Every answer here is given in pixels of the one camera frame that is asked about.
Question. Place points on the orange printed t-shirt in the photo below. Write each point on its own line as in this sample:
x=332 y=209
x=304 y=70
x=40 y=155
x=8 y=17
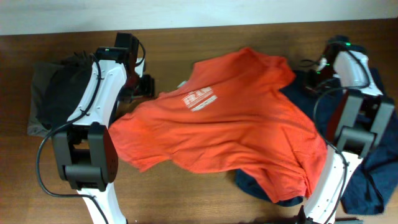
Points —
x=231 y=114

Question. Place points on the grey folded garment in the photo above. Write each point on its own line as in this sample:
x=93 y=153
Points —
x=43 y=72

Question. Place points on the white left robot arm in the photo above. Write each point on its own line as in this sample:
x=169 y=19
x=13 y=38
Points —
x=84 y=152

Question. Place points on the black folded garment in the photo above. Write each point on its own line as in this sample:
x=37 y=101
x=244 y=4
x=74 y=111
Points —
x=65 y=90

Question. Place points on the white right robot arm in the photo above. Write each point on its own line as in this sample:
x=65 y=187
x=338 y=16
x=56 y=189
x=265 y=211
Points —
x=355 y=128

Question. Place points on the navy blue garment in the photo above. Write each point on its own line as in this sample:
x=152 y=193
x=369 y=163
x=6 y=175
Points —
x=372 y=183

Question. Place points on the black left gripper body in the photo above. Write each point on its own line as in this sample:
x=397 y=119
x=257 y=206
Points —
x=138 y=86

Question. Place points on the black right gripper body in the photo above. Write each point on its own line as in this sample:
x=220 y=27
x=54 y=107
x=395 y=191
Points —
x=316 y=80

